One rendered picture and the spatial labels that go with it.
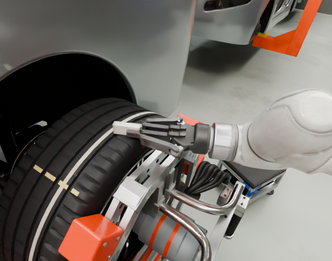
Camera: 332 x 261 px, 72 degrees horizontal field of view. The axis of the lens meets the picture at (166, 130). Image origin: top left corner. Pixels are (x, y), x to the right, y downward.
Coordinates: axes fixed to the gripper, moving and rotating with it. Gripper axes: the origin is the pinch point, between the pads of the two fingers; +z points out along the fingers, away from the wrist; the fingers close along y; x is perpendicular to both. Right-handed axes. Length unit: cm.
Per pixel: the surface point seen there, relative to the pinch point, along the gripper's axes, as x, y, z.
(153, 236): -30.4, -11.9, -9.4
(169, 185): -16.7, -3.0, -12.2
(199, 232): -17.9, -14.7, -21.1
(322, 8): -200, 1264, -625
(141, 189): -6.9, -12.2, -6.0
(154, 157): -7.6, -1.1, -7.3
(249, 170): -93, 74, -69
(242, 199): -25.6, 2.1, -35.8
